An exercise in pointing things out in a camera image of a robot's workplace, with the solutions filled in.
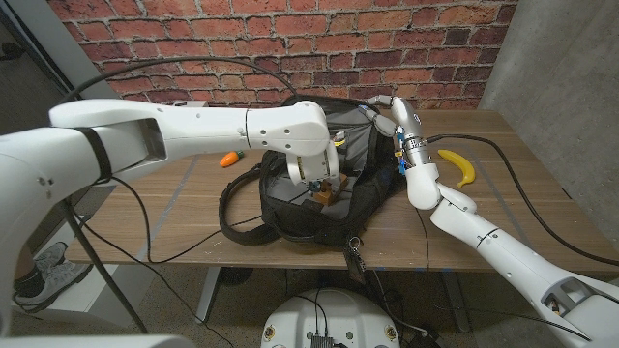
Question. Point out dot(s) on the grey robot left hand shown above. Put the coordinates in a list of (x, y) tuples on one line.
[(316, 186)]

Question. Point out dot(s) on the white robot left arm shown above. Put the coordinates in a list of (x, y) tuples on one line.
[(193, 130)]

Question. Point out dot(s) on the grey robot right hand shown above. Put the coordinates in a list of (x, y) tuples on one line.
[(403, 116)]

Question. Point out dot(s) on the yellow banana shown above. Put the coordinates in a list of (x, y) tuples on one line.
[(462, 164)]

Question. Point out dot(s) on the grey metal table leg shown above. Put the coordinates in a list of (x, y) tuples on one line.
[(455, 299), (208, 295)]

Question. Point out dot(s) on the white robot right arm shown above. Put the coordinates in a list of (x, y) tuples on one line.
[(508, 261)]

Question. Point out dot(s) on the orange toy carrot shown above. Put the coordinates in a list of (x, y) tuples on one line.
[(228, 158)]

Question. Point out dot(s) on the brown brick shaped block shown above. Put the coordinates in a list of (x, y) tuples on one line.
[(333, 193)]

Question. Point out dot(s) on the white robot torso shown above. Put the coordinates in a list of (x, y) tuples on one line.
[(333, 319)]

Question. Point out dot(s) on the black luggage tag with keyring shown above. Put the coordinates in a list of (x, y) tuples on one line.
[(357, 263)]

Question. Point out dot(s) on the grey sneaker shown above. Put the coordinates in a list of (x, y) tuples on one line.
[(58, 280), (50, 253)]

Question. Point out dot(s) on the printed brick wall backdrop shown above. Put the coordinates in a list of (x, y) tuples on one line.
[(338, 48)]

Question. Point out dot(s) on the black fabric backpack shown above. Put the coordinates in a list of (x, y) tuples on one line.
[(300, 222)]

